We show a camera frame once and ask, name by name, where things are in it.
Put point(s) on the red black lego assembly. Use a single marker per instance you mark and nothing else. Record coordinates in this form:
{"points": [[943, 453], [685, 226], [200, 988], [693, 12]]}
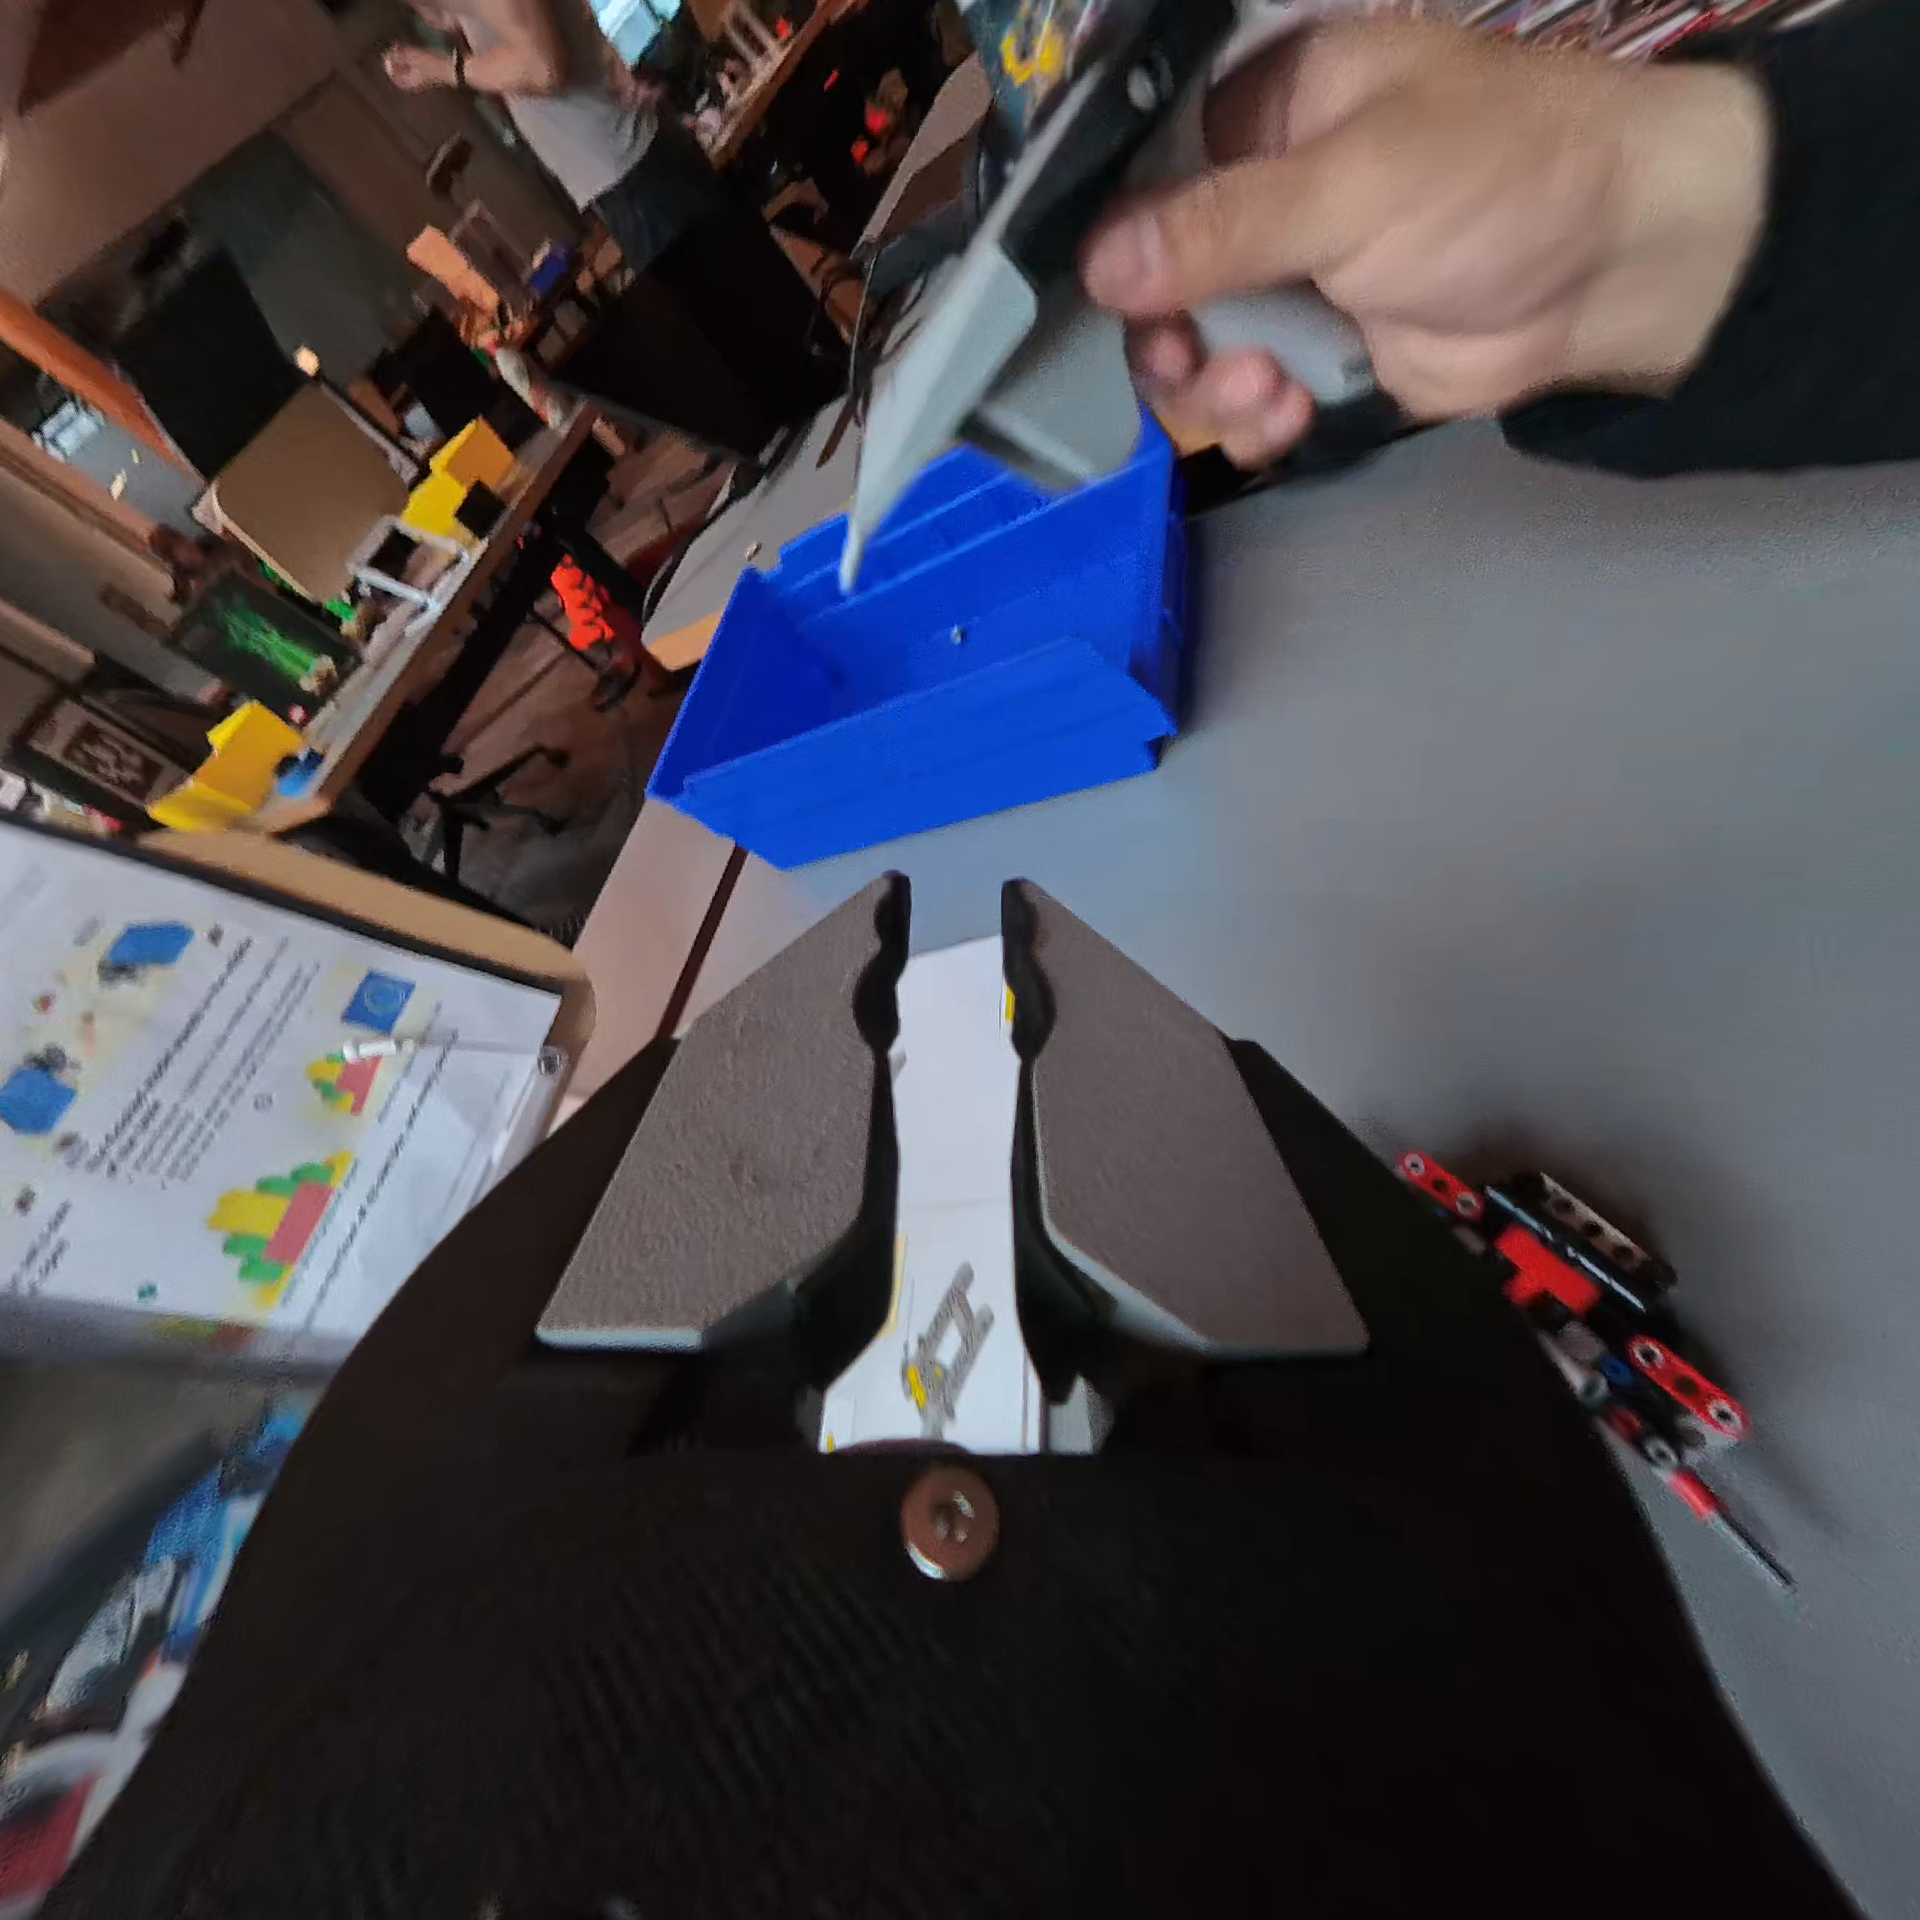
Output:
{"points": [[1544, 1261]]}

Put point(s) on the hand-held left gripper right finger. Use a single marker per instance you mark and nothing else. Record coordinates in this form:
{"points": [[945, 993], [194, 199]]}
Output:
{"points": [[1153, 1155]]}

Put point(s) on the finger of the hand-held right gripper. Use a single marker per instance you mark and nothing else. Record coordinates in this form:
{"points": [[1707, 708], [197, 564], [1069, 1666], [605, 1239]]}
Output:
{"points": [[1059, 397], [939, 375]]}

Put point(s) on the lego set box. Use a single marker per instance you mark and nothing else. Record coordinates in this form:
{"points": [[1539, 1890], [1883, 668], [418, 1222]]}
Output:
{"points": [[135, 1619]]}

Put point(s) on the dark screen with green lines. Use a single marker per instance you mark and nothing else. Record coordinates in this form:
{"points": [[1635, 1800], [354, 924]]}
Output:
{"points": [[264, 636]]}

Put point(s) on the yellow plastic bin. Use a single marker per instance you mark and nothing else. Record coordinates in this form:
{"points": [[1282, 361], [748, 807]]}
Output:
{"points": [[232, 765], [458, 480]]}

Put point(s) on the brown cardboard panel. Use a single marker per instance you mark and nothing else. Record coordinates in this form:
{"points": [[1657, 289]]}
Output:
{"points": [[299, 488]]}

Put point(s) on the person's right forearm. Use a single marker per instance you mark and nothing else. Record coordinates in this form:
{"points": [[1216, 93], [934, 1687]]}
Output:
{"points": [[1845, 300]]}

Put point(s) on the red chair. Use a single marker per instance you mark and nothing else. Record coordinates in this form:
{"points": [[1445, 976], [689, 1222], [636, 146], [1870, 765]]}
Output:
{"points": [[587, 610]]}

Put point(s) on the wooden workbench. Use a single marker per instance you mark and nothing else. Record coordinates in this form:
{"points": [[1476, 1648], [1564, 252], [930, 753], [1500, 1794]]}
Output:
{"points": [[435, 647]]}

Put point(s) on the blue plastic bin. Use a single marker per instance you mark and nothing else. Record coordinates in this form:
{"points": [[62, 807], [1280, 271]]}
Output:
{"points": [[930, 706]]}

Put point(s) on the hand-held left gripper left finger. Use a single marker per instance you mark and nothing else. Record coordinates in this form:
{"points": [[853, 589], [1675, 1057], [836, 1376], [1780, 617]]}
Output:
{"points": [[736, 1139]]}

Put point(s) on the printed brick sheet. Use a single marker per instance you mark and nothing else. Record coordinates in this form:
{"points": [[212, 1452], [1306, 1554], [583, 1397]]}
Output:
{"points": [[225, 1081]]}

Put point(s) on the person's right hand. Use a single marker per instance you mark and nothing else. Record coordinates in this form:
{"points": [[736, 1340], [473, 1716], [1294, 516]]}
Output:
{"points": [[1500, 226]]}

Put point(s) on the open instruction booklet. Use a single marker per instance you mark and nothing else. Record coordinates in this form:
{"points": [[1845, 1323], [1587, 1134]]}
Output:
{"points": [[951, 1139]]}

